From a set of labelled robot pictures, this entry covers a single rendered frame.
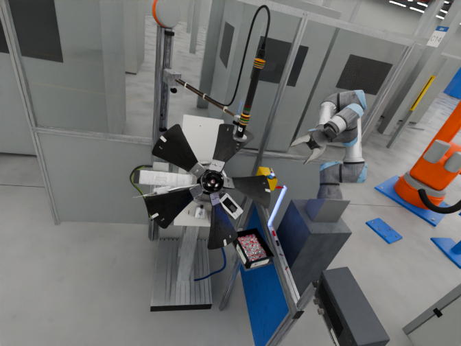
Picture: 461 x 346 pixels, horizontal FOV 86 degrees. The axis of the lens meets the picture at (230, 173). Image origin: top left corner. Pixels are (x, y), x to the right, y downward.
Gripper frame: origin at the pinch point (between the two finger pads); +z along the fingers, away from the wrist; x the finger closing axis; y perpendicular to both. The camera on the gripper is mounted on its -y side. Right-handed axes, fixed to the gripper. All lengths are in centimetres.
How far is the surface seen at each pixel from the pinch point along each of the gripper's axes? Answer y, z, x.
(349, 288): -12, 20, -49
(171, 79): 43, 18, 75
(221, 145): 39, 18, 26
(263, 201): 35.9, 18.2, -12.6
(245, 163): 115, -3, 9
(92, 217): 146, 137, 53
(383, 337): -24, 24, -59
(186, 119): 56, 23, 54
